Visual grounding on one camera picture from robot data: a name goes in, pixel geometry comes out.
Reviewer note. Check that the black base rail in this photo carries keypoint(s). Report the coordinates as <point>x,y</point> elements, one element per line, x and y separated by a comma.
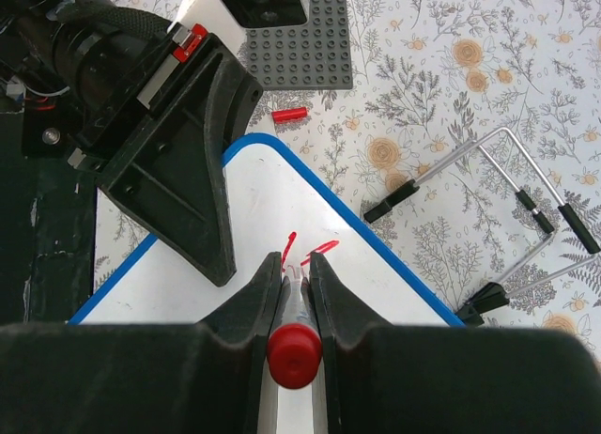
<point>48,226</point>

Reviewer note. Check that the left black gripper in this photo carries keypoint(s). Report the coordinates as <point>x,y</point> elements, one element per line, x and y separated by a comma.
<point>96,71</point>

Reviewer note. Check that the blue framed whiteboard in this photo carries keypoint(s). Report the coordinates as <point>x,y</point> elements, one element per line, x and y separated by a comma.
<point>277,204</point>

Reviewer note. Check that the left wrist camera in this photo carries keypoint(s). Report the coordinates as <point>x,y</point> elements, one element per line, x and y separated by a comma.
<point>229,20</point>

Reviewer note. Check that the red marker cap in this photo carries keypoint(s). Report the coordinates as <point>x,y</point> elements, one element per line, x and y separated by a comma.
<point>289,115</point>

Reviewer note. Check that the floral table mat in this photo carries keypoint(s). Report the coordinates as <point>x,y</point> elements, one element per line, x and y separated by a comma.
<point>431,72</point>

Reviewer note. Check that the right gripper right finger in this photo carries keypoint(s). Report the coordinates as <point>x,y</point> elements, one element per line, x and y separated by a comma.
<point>377,377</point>

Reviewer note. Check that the wire whiteboard stand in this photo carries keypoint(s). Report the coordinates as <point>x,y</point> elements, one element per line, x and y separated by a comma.
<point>485,228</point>

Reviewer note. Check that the red whiteboard marker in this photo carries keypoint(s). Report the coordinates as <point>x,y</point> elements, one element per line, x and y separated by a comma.
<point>294,349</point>

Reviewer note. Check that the grey studded baseplate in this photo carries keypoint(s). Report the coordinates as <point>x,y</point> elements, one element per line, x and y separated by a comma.
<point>313,56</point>

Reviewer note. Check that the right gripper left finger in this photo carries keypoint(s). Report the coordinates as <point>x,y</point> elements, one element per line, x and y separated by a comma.
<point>205,377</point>

